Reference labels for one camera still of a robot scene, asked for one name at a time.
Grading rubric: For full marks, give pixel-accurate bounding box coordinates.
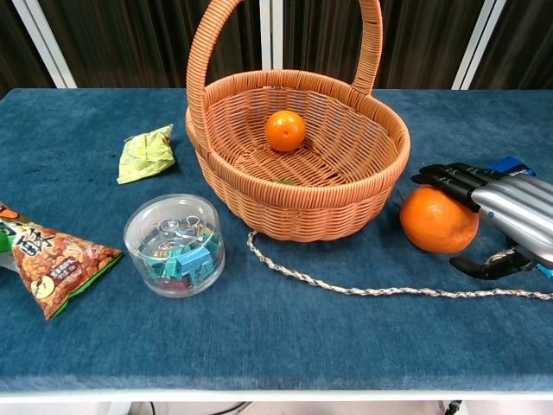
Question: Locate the large orange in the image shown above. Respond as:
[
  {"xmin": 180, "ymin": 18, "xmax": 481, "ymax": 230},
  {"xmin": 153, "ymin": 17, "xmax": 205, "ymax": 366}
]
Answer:
[{"xmin": 399, "ymin": 184, "xmax": 480, "ymax": 254}]

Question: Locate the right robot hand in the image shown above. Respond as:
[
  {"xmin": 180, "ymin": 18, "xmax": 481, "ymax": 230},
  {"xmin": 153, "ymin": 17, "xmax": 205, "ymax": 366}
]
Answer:
[{"xmin": 410, "ymin": 163, "xmax": 553, "ymax": 281}]

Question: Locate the blue table cloth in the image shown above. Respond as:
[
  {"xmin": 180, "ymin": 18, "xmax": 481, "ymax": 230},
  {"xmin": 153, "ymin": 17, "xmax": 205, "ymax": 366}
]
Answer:
[{"xmin": 0, "ymin": 88, "xmax": 553, "ymax": 393}]

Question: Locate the small orange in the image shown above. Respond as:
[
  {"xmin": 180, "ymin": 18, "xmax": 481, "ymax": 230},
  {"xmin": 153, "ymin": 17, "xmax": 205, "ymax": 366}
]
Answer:
[{"xmin": 264, "ymin": 110, "xmax": 307, "ymax": 153}]

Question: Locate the orange wicker basket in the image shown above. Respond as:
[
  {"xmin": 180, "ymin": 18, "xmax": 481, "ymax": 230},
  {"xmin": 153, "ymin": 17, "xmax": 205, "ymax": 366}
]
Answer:
[{"xmin": 185, "ymin": 0, "xmax": 411, "ymax": 243}]

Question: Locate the dark pleated curtain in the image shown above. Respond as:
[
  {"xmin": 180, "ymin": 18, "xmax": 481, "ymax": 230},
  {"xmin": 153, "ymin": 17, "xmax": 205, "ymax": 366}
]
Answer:
[
  {"xmin": 38, "ymin": 0, "xmax": 264, "ymax": 90},
  {"xmin": 470, "ymin": 0, "xmax": 553, "ymax": 91},
  {"xmin": 283, "ymin": 0, "xmax": 485, "ymax": 91},
  {"xmin": 0, "ymin": 0, "xmax": 54, "ymax": 99}
]

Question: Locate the green orange snack bag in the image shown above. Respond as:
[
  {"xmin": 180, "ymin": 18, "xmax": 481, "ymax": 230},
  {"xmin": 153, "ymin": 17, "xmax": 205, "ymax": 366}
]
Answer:
[{"xmin": 0, "ymin": 201, "xmax": 124, "ymax": 322}]

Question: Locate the blue snack packet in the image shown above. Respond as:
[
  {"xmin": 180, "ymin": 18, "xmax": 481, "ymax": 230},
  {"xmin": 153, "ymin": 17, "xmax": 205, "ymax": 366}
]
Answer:
[{"xmin": 486, "ymin": 155, "xmax": 537, "ymax": 177}]

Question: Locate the braided beige rope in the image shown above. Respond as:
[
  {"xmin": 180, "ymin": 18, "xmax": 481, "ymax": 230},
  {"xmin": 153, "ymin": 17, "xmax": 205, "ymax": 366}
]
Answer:
[{"xmin": 246, "ymin": 230, "xmax": 553, "ymax": 301}]

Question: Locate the yellow-green snack packet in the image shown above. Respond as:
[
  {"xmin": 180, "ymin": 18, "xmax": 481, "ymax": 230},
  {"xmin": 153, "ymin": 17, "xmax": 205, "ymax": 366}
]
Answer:
[{"xmin": 116, "ymin": 124, "xmax": 176, "ymax": 186}]

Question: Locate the white partition frame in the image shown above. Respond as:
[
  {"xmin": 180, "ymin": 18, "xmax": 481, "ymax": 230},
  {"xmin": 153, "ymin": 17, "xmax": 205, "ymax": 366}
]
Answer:
[
  {"xmin": 261, "ymin": 0, "xmax": 284, "ymax": 73},
  {"xmin": 451, "ymin": 0, "xmax": 506, "ymax": 91},
  {"xmin": 10, "ymin": 0, "xmax": 78, "ymax": 90}
]

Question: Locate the clear round clip container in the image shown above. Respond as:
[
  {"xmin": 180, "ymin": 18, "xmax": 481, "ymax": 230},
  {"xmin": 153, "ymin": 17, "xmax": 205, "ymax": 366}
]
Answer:
[{"xmin": 124, "ymin": 193, "xmax": 226, "ymax": 299}]

